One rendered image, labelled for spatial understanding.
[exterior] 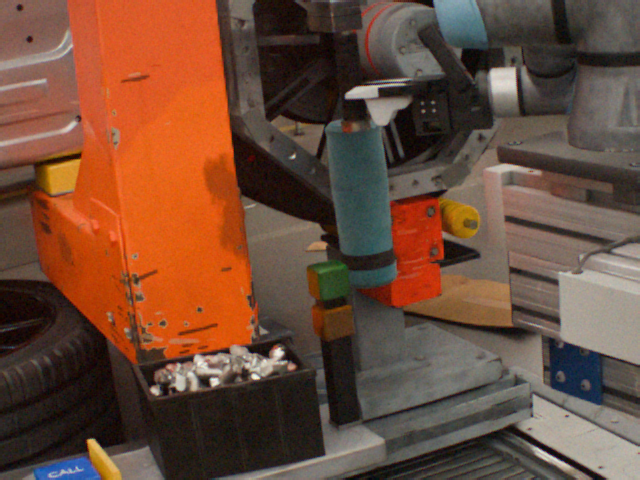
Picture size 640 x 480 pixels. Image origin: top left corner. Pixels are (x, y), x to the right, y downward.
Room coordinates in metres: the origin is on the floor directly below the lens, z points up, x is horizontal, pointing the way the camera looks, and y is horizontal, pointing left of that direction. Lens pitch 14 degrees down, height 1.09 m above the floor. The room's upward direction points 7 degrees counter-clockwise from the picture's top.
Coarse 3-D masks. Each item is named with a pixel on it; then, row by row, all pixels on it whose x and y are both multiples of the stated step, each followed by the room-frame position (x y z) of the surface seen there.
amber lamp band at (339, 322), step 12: (312, 312) 1.54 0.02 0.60; (324, 312) 1.52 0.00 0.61; (336, 312) 1.52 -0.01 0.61; (348, 312) 1.53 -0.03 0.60; (324, 324) 1.52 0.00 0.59; (336, 324) 1.52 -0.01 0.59; (348, 324) 1.53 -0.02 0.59; (324, 336) 1.52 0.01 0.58; (336, 336) 1.52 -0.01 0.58; (348, 336) 1.53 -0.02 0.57
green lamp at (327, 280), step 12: (324, 264) 1.54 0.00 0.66; (336, 264) 1.54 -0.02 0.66; (312, 276) 1.53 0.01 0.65; (324, 276) 1.52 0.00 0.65; (336, 276) 1.52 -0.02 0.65; (348, 276) 1.53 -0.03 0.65; (312, 288) 1.54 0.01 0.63; (324, 288) 1.52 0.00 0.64; (336, 288) 1.52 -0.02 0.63; (348, 288) 1.53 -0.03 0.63; (324, 300) 1.52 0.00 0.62
